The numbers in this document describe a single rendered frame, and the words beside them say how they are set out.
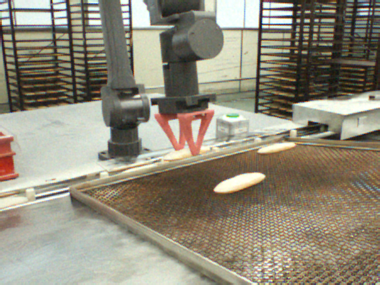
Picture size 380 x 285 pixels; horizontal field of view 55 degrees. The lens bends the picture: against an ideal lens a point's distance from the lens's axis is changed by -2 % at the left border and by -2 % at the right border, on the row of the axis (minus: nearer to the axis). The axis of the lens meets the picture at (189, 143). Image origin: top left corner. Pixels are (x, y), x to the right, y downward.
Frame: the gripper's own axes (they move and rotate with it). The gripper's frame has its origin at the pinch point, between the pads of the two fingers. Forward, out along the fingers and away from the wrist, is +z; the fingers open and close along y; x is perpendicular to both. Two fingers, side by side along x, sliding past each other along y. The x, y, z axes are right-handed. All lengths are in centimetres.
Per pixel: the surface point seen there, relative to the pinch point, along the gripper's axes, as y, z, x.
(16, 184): 24.6, 4.6, 21.7
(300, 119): 14, 3, -59
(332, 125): 3, 5, -57
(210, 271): -28.0, 2.9, 22.8
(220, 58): 403, -38, -442
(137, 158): 21.7, 4.7, -3.9
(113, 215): -9.2, 3.4, 20.5
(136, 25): 414, -93, -280
